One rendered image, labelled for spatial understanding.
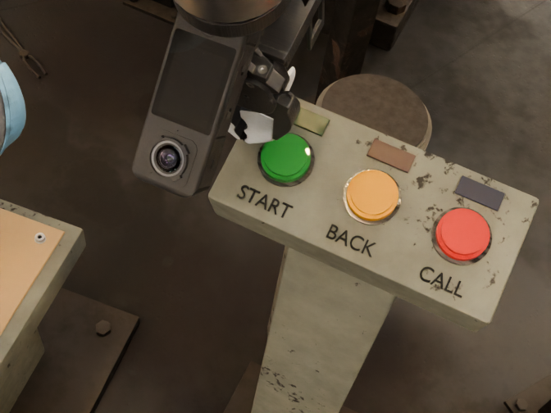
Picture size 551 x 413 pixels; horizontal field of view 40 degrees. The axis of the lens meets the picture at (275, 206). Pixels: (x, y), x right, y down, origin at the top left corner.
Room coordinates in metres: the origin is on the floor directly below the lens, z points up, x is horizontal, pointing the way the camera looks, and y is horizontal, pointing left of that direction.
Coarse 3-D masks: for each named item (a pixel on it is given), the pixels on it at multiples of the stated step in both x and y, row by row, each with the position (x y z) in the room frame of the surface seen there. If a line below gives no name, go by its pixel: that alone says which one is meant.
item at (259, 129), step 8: (288, 72) 0.41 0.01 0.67; (288, 88) 0.41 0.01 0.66; (240, 112) 0.36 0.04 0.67; (248, 112) 0.36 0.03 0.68; (256, 112) 0.36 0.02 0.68; (248, 120) 0.36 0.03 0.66; (256, 120) 0.36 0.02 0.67; (264, 120) 0.36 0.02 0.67; (272, 120) 0.35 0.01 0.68; (248, 128) 0.37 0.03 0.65; (256, 128) 0.37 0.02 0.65; (264, 128) 0.36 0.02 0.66; (272, 128) 0.36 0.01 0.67; (248, 136) 0.38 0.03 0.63; (256, 136) 0.37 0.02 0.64; (264, 136) 0.37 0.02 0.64
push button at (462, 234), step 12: (444, 216) 0.35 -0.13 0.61; (456, 216) 0.35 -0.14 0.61; (468, 216) 0.35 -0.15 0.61; (480, 216) 0.35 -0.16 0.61; (444, 228) 0.34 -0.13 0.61; (456, 228) 0.34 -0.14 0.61; (468, 228) 0.34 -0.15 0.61; (480, 228) 0.34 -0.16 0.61; (444, 240) 0.33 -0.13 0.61; (456, 240) 0.33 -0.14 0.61; (468, 240) 0.33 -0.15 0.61; (480, 240) 0.33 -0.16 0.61; (444, 252) 0.32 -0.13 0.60; (456, 252) 0.32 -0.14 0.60; (468, 252) 0.32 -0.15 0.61; (480, 252) 0.33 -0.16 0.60
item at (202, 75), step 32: (192, 32) 0.33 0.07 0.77; (256, 32) 0.34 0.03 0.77; (192, 64) 0.31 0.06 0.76; (224, 64) 0.31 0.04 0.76; (160, 96) 0.30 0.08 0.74; (192, 96) 0.30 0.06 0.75; (224, 96) 0.30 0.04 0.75; (160, 128) 0.29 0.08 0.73; (192, 128) 0.29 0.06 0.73; (224, 128) 0.30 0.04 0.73; (160, 160) 0.27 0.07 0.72; (192, 160) 0.27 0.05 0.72; (192, 192) 0.26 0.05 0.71
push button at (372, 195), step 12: (360, 180) 0.37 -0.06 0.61; (372, 180) 0.37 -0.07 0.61; (384, 180) 0.37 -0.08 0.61; (348, 192) 0.36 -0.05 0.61; (360, 192) 0.36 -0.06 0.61; (372, 192) 0.36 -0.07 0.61; (384, 192) 0.36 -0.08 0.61; (396, 192) 0.36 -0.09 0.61; (348, 204) 0.35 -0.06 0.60; (360, 204) 0.35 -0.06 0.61; (372, 204) 0.35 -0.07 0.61; (384, 204) 0.35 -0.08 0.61; (396, 204) 0.35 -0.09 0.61; (360, 216) 0.34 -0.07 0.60; (372, 216) 0.34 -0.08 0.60; (384, 216) 0.34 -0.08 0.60
